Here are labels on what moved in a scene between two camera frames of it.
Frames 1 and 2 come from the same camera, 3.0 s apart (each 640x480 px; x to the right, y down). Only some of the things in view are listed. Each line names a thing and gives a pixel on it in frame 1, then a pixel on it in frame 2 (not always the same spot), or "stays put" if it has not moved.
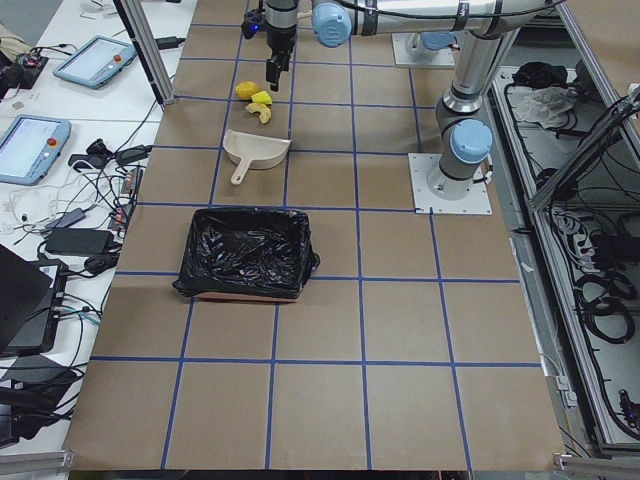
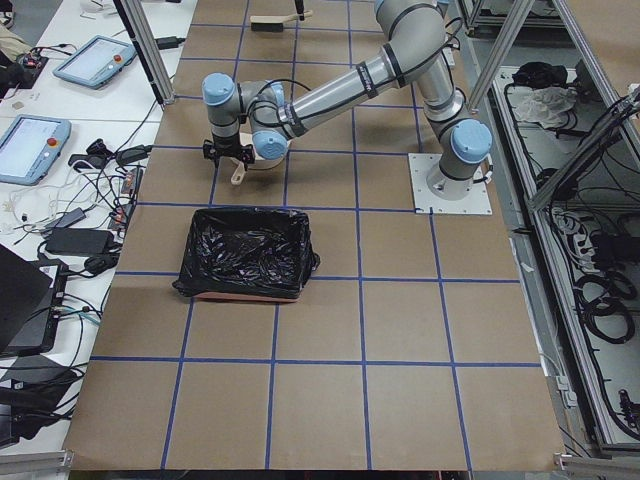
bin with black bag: x=247 y=254 stays put
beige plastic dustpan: x=260 y=152 stays put
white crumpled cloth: x=548 y=106 stays put
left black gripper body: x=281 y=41 -> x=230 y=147
